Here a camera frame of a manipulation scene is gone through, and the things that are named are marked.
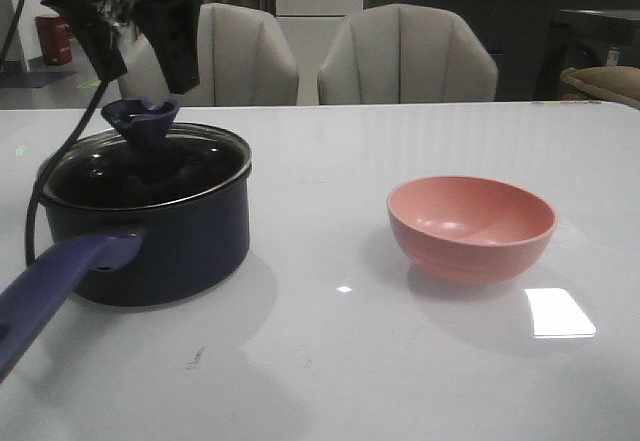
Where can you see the black gripper with board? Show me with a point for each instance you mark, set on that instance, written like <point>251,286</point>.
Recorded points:
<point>170,26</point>

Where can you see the glass lid blue knob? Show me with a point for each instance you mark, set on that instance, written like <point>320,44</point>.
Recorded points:
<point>146,159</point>

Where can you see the pink plastic bowl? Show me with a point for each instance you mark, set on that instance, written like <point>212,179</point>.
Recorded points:
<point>470,230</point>

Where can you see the red trash bin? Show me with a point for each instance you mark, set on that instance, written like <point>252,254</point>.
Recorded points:
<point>54,40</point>

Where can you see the dark floor mat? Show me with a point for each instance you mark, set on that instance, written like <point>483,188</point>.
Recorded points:
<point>32,80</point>

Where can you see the left grey upholstered chair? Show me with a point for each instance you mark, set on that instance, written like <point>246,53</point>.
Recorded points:
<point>243,60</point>

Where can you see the grey upholstered chair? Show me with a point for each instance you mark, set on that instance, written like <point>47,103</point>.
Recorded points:
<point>243,60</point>
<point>405,54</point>

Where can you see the white drawer cabinet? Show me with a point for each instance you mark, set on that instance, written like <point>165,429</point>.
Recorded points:
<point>308,26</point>

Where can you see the right grey upholstered chair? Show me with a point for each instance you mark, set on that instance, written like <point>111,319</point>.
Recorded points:
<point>405,54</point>

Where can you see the dark grey counter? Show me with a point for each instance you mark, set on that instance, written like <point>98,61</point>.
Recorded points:
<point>516,34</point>

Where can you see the dark side table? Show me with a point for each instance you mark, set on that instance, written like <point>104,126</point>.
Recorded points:
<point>584,39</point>

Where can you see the beige cushion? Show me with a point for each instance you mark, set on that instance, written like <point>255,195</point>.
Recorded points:
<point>616,84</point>

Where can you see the dark blue saucepan purple handle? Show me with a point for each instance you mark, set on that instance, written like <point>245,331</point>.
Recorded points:
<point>130,258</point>

